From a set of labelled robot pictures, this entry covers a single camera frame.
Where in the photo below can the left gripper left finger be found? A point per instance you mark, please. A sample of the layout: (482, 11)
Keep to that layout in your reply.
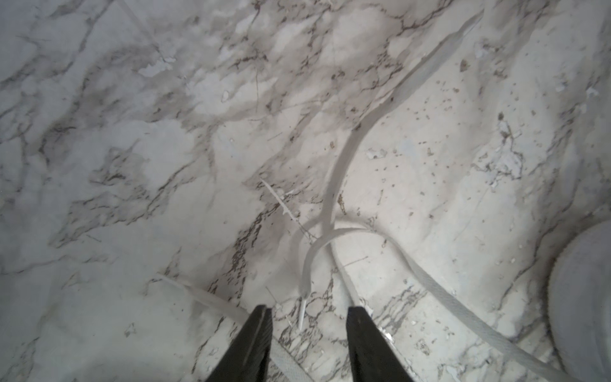
(247, 358)

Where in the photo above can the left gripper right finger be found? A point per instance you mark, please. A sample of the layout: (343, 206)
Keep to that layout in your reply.
(371, 358)

